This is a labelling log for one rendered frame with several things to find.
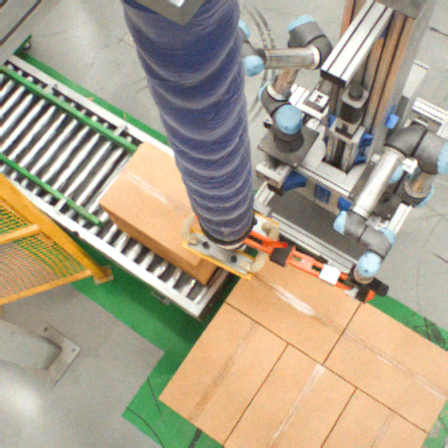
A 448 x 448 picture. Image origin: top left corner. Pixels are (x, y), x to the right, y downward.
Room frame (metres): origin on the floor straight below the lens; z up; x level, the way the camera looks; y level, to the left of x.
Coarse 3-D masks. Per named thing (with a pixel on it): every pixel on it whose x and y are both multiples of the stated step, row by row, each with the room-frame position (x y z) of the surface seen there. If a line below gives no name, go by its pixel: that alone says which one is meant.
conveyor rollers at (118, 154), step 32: (0, 96) 2.19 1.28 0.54; (32, 96) 2.14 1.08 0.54; (0, 128) 1.96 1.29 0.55; (32, 128) 1.91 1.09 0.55; (32, 160) 1.71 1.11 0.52; (64, 160) 1.66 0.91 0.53; (96, 160) 1.61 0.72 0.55; (128, 160) 1.57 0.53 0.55; (32, 192) 1.49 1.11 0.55; (128, 256) 1.00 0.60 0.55; (192, 288) 0.76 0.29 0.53
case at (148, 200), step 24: (144, 144) 1.43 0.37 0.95; (144, 168) 1.30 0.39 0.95; (168, 168) 1.27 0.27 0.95; (120, 192) 1.20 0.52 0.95; (144, 192) 1.17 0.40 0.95; (168, 192) 1.15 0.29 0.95; (120, 216) 1.07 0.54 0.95; (144, 216) 1.05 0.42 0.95; (168, 216) 1.02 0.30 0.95; (144, 240) 1.01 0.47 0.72; (168, 240) 0.90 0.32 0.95; (192, 264) 0.77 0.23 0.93
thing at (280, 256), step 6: (276, 240) 0.70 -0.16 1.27; (282, 240) 0.70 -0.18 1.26; (288, 240) 0.69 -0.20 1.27; (288, 246) 0.67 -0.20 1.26; (294, 246) 0.66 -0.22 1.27; (270, 252) 0.66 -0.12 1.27; (276, 252) 0.65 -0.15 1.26; (282, 252) 0.65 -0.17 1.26; (288, 252) 0.64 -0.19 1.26; (270, 258) 0.64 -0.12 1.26; (276, 258) 0.63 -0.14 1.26; (282, 258) 0.62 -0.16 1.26; (288, 258) 0.62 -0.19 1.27; (282, 264) 0.60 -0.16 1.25
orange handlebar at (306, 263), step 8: (248, 240) 0.73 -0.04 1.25; (264, 240) 0.72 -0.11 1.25; (272, 240) 0.71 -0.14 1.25; (264, 248) 0.68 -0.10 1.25; (296, 256) 0.62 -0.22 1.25; (304, 256) 0.62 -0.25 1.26; (296, 264) 0.59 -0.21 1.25; (304, 264) 0.58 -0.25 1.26; (312, 264) 0.58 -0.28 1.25; (320, 264) 0.57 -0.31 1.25; (312, 272) 0.54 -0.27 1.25; (344, 288) 0.45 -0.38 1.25
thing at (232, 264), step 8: (192, 232) 0.85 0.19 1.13; (200, 232) 0.85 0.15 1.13; (184, 240) 0.83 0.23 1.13; (200, 240) 0.81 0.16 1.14; (208, 240) 0.80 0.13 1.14; (184, 248) 0.79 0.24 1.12; (192, 248) 0.78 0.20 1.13; (200, 248) 0.77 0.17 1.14; (208, 248) 0.77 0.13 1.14; (200, 256) 0.74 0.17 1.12; (208, 256) 0.73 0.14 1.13; (232, 256) 0.70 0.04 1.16; (240, 256) 0.70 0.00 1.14; (248, 256) 0.70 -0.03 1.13; (216, 264) 0.69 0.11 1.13; (224, 264) 0.68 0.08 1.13; (232, 264) 0.67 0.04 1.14; (232, 272) 0.64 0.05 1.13; (240, 272) 0.63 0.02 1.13; (248, 272) 0.63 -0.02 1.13; (248, 280) 0.60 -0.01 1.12
